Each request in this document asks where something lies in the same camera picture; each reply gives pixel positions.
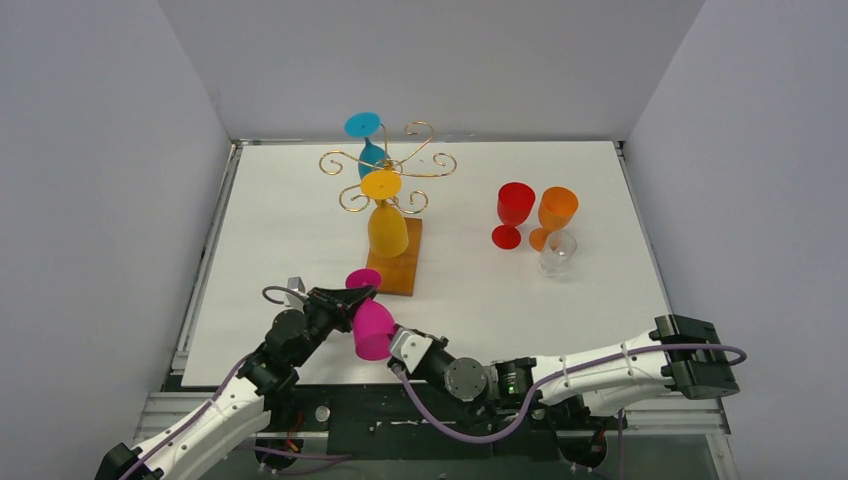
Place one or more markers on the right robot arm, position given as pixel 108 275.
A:
pixel 680 354

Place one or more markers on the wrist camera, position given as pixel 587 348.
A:
pixel 296 298
pixel 409 347

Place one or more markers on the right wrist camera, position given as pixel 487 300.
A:
pixel 409 347

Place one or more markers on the orange wine glass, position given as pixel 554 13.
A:
pixel 556 209

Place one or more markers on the clear patterned wine glass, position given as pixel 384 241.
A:
pixel 556 253

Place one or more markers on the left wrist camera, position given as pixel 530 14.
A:
pixel 296 298

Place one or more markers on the magenta wine glass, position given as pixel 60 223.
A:
pixel 373 324

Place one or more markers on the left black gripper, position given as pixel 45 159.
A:
pixel 329 312

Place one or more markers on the blue wine glass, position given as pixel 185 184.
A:
pixel 363 125

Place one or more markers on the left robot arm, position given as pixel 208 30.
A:
pixel 258 388

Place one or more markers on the gold wire rack wooden base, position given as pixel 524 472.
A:
pixel 398 273

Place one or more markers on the red wine glass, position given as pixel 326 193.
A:
pixel 515 201

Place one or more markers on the yellow wine glass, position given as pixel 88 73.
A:
pixel 387 231

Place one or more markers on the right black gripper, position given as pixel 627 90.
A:
pixel 417 371

